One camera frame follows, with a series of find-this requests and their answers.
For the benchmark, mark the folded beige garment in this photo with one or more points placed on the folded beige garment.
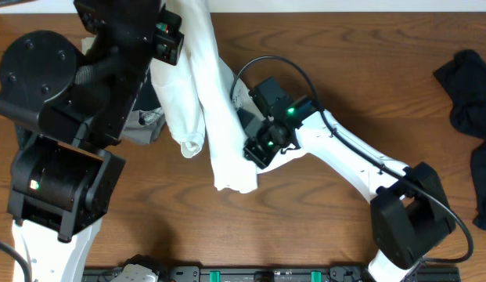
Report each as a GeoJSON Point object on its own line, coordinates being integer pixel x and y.
{"type": "Point", "coordinates": [86, 44]}

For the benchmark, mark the black crumpled garment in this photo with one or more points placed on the black crumpled garment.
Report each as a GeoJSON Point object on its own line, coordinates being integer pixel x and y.
{"type": "Point", "coordinates": [464, 80]}

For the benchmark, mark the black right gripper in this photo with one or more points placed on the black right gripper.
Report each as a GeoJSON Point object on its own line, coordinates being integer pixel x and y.
{"type": "Point", "coordinates": [253, 152]}

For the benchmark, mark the folded black Nike garment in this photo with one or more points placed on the folded black Nike garment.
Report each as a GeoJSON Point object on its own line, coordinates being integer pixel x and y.
{"type": "Point", "coordinates": [147, 98]}

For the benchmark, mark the folded grey garment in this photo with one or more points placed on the folded grey garment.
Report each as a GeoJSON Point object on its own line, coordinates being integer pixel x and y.
{"type": "Point", "coordinates": [143, 127]}

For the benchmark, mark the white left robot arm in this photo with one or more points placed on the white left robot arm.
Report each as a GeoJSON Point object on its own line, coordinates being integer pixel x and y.
{"type": "Point", "coordinates": [68, 108]}

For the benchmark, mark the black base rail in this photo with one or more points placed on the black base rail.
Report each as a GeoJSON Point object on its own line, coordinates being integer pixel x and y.
{"type": "Point", "coordinates": [143, 268]}

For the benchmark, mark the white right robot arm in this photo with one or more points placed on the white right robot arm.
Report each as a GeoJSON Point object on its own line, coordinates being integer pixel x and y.
{"type": "Point", "coordinates": [409, 210]}

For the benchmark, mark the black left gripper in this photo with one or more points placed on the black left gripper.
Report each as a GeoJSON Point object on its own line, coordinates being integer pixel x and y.
{"type": "Point", "coordinates": [165, 48]}

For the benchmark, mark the white t-shirt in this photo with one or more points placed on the white t-shirt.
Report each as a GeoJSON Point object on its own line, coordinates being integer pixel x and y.
{"type": "Point", "coordinates": [194, 95]}

